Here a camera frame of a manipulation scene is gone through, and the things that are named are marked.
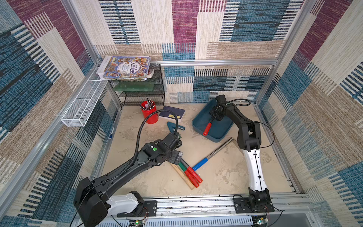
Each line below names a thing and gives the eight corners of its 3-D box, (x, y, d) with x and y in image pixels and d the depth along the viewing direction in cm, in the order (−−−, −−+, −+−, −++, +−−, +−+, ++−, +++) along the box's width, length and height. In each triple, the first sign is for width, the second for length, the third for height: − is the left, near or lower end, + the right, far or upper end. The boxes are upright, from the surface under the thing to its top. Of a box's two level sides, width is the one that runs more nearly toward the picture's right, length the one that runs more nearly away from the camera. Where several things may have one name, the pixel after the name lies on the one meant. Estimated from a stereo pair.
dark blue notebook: (159, 117, 115) (158, 115, 113) (164, 107, 122) (164, 105, 120) (181, 122, 111) (181, 120, 109) (185, 111, 119) (185, 109, 117)
